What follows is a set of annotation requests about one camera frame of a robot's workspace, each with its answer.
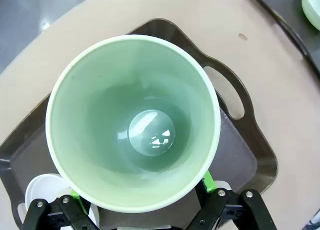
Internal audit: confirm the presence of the white bowl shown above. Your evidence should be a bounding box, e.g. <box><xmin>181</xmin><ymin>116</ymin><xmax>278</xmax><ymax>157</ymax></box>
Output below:
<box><xmin>24</xmin><ymin>174</ymin><xmax>101</xmax><ymax>228</ymax></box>

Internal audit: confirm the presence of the pale green bowl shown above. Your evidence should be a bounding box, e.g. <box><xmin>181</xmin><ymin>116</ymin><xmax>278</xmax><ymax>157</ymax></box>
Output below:
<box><xmin>301</xmin><ymin>0</ymin><xmax>320</xmax><ymax>31</ymax></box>

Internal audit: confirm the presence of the dark brown handled tray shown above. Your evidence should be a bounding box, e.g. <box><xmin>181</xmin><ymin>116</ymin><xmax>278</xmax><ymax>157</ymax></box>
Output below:
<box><xmin>0</xmin><ymin>18</ymin><xmax>278</xmax><ymax>230</ymax></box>
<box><xmin>250</xmin><ymin>0</ymin><xmax>320</xmax><ymax>81</ymax></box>

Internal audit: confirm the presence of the tall pale green cup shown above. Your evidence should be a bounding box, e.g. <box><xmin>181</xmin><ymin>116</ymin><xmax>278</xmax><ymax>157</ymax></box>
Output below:
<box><xmin>45</xmin><ymin>34</ymin><xmax>222</xmax><ymax>214</ymax></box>

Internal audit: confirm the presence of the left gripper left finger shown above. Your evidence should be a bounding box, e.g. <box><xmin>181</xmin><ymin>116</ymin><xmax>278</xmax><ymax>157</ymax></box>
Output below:
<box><xmin>21</xmin><ymin>188</ymin><xmax>100</xmax><ymax>230</ymax></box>

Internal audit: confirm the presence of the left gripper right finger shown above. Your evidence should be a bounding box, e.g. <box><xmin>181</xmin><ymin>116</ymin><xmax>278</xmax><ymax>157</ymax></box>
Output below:
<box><xmin>189</xmin><ymin>169</ymin><xmax>278</xmax><ymax>230</ymax></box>

